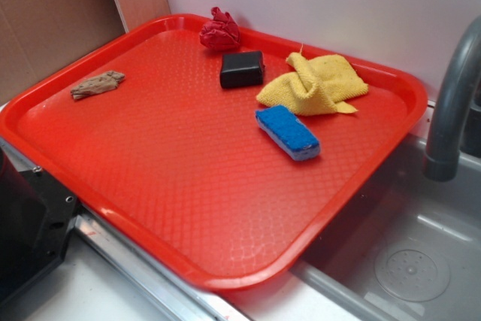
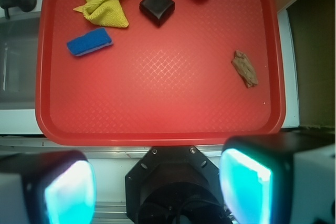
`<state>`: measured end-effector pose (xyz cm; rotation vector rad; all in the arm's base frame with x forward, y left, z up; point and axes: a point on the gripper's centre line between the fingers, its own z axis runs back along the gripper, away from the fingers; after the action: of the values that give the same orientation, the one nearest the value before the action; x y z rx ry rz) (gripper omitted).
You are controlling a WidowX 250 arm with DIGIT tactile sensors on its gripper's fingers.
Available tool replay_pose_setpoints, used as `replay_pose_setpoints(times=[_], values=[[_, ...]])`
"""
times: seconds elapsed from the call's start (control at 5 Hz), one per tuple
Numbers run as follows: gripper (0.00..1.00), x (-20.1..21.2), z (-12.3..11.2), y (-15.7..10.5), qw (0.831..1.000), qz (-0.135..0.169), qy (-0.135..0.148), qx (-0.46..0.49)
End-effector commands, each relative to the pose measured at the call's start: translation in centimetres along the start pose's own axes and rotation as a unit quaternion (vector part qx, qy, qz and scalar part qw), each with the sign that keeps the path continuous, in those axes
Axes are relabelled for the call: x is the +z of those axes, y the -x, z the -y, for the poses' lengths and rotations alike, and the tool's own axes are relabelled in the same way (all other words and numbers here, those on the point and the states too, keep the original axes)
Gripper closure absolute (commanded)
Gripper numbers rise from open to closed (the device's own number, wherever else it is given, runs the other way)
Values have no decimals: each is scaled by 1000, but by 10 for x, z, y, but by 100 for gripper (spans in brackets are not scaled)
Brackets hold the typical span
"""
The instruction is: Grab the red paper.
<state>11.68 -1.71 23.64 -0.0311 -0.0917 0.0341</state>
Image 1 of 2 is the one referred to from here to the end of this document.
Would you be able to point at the red paper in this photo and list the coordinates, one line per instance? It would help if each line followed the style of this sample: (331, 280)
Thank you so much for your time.
(221, 33)

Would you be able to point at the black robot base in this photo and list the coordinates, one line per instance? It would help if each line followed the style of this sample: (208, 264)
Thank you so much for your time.
(37, 216)

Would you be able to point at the red plastic tray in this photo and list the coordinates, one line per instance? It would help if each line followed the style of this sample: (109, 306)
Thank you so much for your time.
(179, 165)

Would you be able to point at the blue sponge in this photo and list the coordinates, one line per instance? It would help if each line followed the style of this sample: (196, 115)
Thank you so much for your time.
(288, 133)

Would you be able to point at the black rectangular block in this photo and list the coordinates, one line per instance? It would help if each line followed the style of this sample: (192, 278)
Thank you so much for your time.
(242, 69)

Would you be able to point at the yellow cloth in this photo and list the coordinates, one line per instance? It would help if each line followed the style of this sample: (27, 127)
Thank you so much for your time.
(317, 86)

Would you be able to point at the brown crumpled scrap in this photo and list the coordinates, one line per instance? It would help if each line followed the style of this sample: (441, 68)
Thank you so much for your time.
(105, 82)

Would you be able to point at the grey faucet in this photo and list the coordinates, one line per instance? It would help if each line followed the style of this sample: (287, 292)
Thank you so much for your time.
(455, 125)

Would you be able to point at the grey sink basin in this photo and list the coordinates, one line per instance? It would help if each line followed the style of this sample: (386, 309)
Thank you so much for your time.
(398, 204)

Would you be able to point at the sink drain cover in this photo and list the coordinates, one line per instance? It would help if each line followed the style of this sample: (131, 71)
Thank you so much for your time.
(411, 273)

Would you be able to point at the brown cardboard panel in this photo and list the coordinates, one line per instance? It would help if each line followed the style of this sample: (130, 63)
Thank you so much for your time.
(39, 37)

